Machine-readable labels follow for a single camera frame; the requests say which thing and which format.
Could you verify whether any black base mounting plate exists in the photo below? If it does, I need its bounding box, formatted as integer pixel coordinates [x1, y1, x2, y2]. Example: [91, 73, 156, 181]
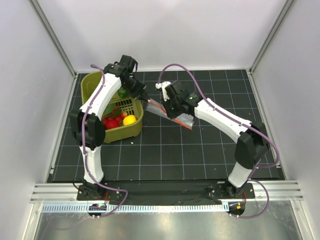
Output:
[76, 179, 256, 206]

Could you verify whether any olive green plastic basket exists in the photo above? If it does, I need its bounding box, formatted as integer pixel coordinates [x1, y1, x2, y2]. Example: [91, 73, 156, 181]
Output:
[80, 71, 144, 144]

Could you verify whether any green leaf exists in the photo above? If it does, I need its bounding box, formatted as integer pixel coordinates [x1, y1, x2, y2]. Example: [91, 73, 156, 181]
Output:
[103, 103, 122, 117]

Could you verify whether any dark green lime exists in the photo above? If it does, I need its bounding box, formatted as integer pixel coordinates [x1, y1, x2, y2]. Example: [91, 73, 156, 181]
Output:
[117, 87, 129, 98]

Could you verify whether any clear zip top bag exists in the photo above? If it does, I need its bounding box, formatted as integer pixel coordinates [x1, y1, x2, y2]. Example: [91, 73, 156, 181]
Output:
[145, 98, 194, 130]

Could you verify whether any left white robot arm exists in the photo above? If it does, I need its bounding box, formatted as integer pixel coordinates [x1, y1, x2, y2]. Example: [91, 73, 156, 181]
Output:
[69, 55, 150, 200]

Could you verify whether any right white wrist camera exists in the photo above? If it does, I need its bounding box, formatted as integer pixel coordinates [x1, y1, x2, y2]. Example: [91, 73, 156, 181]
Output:
[155, 81, 171, 102]

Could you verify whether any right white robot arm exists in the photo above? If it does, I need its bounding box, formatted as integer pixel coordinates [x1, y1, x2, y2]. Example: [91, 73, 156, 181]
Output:
[155, 80, 270, 198]

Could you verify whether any small pink peach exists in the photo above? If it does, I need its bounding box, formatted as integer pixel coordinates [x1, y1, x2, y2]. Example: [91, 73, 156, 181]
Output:
[120, 112, 128, 120]

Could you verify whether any yellow lemon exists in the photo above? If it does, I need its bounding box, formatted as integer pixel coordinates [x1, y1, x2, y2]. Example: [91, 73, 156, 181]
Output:
[122, 114, 137, 126]

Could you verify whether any black grid mat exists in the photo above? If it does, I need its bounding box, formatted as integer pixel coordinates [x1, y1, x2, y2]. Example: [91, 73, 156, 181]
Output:
[47, 69, 262, 183]

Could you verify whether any slotted cable duct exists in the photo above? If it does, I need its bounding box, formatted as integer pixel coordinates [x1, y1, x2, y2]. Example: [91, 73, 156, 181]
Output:
[41, 202, 229, 214]

